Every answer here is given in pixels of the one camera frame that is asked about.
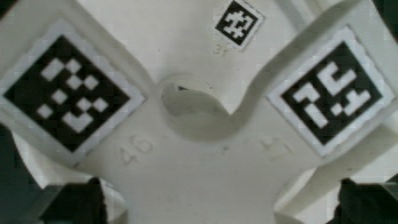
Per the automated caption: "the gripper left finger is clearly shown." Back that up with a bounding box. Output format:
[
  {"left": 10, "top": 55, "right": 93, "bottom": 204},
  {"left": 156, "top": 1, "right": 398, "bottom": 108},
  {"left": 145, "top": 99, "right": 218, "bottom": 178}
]
[{"left": 15, "top": 177, "right": 108, "bottom": 224}]

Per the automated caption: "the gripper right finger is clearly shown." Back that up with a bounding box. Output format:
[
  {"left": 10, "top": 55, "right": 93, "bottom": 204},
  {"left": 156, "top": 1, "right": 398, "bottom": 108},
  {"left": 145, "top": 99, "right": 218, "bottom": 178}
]
[{"left": 330, "top": 178, "right": 398, "bottom": 224}]

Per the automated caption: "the white cross-shaped table base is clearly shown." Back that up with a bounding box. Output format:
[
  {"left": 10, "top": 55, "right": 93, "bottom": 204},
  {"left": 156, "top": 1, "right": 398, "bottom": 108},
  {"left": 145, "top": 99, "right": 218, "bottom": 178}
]
[{"left": 0, "top": 0, "right": 398, "bottom": 224}]

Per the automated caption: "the white table leg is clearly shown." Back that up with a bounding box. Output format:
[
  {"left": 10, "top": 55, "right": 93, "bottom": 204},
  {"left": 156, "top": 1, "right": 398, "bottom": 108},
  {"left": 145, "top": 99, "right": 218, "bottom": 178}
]
[{"left": 159, "top": 74, "right": 230, "bottom": 141}]

